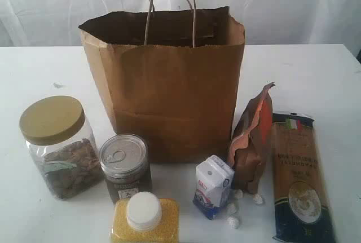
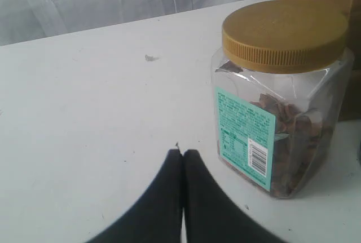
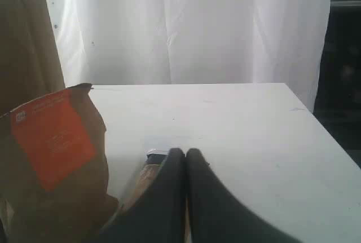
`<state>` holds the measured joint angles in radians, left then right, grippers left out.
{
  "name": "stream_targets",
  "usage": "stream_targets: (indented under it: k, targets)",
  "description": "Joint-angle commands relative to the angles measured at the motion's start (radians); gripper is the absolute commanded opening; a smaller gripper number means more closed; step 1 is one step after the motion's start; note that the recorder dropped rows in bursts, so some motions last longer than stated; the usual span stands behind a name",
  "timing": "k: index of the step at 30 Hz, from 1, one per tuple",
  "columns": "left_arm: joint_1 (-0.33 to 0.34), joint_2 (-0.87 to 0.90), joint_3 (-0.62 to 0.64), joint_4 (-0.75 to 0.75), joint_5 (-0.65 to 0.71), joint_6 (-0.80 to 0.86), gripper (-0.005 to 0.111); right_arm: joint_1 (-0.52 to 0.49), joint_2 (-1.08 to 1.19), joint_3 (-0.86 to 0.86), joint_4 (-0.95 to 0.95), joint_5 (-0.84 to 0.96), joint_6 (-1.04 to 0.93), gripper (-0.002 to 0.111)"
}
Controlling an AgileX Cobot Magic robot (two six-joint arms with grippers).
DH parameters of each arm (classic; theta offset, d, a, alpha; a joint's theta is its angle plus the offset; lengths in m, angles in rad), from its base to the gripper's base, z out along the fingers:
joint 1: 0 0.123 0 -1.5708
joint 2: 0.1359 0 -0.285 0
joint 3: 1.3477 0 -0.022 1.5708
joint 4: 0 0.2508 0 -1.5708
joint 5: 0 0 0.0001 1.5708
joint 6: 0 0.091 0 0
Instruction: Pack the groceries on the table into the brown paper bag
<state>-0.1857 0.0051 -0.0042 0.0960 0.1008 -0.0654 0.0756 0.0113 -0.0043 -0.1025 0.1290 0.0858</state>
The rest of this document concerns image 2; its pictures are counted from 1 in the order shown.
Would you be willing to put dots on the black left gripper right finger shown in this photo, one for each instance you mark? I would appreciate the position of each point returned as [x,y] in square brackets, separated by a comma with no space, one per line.
[210,215]

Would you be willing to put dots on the clear jar with gold lid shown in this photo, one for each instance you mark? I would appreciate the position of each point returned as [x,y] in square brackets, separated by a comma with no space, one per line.
[279,80]

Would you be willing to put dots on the small paper scrap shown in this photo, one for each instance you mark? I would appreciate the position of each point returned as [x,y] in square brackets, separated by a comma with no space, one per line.
[150,58]

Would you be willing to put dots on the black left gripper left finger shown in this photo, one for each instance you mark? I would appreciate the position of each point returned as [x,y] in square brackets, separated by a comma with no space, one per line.
[157,214]

